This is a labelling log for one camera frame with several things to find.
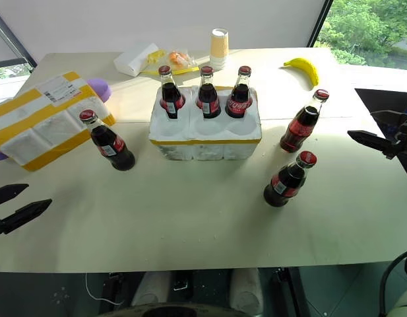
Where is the white tissue pack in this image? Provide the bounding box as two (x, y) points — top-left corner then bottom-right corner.
(113, 42), (160, 77)

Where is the white foam box yellow tape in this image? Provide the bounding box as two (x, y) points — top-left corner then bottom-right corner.
(0, 71), (117, 172)

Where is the black board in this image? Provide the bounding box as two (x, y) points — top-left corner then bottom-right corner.
(354, 88), (407, 184)

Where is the stack of paper cups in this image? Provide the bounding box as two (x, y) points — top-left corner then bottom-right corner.
(209, 28), (230, 71)

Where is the purple plastic object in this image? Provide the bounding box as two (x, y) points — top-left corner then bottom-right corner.
(0, 78), (112, 162)

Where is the black stand leg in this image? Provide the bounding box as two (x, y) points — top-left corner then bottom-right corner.
(100, 272), (127, 312)
(269, 266), (311, 317)

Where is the thin white cable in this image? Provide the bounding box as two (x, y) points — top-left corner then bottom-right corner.
(84, 272), (125, 305)

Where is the white rounded shape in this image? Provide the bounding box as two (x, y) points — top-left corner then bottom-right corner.
(131, 271), (173, 307)
(229, 267), (264, 315)

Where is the yellow banana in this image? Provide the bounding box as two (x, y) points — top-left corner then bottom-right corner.
(283, 57), (320, 92)

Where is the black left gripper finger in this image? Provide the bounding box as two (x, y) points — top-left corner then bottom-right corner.
(0, 184), (30, 207)
(0, 199), (53, 239)

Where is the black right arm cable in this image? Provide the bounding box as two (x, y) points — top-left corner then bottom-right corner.
(379, 246), (407, 317)

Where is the glass cola bottle red cap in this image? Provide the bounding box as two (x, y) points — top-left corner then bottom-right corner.
(279, 88), (330, 154)
(79, 110), (137, 172)
(158, 65), (187, 120)
(224, 65), (252, 119)
(195, 65), (222, 120)
(263, 151), (318, 208)

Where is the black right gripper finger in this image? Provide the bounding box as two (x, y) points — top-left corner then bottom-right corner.
(347, 130), (398, 160)
(370, 110), (407, 127)

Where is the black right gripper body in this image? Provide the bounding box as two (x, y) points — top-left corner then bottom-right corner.
(389, 114), (407, 156)

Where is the dark window frame bar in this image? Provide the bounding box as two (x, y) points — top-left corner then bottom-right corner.
(0, 6), (38, 68)
(306, 0), (334, 49)

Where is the clear bag with orange snacks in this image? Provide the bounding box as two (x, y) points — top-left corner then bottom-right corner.
(139, 48), (198, 76)

